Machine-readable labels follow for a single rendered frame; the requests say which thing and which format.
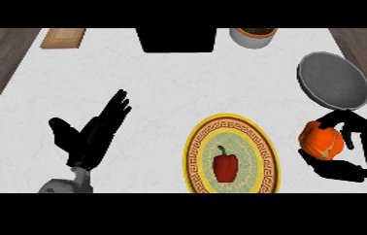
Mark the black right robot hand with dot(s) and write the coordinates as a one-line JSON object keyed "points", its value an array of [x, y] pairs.
{"points": [[341, 171]]}

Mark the grey pan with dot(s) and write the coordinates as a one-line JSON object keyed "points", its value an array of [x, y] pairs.
{"points": [[334, 80]]}

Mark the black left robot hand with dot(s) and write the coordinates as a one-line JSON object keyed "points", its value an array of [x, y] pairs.
{"points": [[94, 138]]}

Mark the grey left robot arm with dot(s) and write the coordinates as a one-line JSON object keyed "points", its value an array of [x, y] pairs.
{"points": [[71, 182]]}

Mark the yellow patterned plate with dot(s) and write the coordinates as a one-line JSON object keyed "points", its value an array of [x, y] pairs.
{"points": [[232, 154]]}

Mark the black appliance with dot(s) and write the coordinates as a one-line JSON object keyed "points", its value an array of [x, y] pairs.
{"points": [[176, 40]]}

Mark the white plant pot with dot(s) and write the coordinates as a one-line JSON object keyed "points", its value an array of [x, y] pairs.
{"points": [[253, 37]]}

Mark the red bell pepper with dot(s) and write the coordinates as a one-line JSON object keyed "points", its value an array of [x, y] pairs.
{"points": [[225, 167]]}

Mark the orange squash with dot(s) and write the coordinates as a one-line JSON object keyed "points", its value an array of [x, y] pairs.
{"points": [[322, 143]]}

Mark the wooden cutting board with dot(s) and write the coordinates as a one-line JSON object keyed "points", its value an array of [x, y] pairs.
{"points": [[63, 38]]}

